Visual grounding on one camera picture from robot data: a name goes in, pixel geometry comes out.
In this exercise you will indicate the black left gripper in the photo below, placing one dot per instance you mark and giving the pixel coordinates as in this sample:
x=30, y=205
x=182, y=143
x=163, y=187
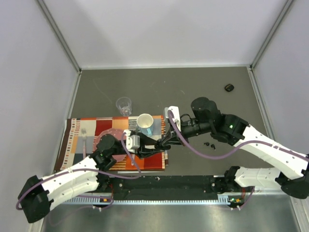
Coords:
x=144, y=152

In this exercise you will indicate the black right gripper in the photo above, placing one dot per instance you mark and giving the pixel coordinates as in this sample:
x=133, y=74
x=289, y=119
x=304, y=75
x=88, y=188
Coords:
x=175, y=139

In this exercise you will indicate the black case with gold line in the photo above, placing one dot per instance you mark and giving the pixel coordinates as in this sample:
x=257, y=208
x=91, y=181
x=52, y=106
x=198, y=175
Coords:
x=229, y=87

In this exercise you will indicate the black taped earbud charging case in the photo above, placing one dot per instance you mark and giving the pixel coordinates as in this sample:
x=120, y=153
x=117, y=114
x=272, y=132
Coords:
x=160, y=146

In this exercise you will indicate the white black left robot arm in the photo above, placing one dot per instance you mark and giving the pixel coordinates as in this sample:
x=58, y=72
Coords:
x=39, y=196

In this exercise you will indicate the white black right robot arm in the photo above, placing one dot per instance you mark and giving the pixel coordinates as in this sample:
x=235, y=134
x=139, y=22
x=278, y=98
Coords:
x=289, y=170

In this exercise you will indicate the blue mug white inside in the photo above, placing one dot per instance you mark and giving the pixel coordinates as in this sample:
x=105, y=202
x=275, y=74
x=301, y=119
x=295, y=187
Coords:
x=145, y=124

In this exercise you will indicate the pink dotted plate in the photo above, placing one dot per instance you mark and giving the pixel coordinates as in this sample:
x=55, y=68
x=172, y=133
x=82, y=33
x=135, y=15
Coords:
x=117, y=133

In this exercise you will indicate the clear plastic cup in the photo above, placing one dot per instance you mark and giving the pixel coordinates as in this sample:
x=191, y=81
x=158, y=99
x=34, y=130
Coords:
x=124, y=105

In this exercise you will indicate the orange patchwork placemat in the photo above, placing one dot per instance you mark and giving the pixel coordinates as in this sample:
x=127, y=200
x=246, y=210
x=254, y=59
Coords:
x=71, y=151

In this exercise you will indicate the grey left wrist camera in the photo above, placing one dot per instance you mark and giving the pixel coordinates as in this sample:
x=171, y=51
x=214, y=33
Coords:
x=132, y=140

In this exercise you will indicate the pink handled knife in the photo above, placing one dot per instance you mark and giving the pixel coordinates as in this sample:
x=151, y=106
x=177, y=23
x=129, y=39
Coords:
x=133, y=161

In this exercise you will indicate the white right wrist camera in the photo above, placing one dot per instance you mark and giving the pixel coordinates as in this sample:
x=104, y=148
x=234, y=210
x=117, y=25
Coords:
x=175, y=116

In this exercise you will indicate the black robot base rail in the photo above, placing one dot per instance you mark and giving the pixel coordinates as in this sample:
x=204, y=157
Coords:
x=186, y=187

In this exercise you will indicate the pink handled fork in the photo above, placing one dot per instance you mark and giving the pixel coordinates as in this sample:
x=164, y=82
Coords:
x=84, y=137

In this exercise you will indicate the white slotted cable duct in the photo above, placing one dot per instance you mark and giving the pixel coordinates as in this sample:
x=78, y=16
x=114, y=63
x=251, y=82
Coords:
x=219, y=200

